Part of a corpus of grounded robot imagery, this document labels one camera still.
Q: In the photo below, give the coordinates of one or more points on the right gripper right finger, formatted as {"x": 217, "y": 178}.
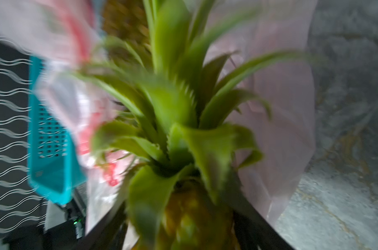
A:
{"x": 257, "y": 234}

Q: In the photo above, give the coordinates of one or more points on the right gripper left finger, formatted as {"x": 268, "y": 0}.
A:
{"x": 109, "y": 233}

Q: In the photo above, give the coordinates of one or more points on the small orange pineapple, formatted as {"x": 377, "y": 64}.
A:
{"x": 182, "y": 187}

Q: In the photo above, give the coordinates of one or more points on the pink strawberry plastic bag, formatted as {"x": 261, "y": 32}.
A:
{"x": 288, "y": 140}

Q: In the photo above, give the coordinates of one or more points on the large yellow-green pineapple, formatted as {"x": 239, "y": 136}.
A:
{"x": 126, "y": 19}

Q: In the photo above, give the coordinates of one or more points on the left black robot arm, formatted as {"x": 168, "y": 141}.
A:
{"x": 63, "y": 227}

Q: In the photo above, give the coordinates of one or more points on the teal plastic basket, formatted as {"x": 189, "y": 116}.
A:
{"x": 53, "y": 169}

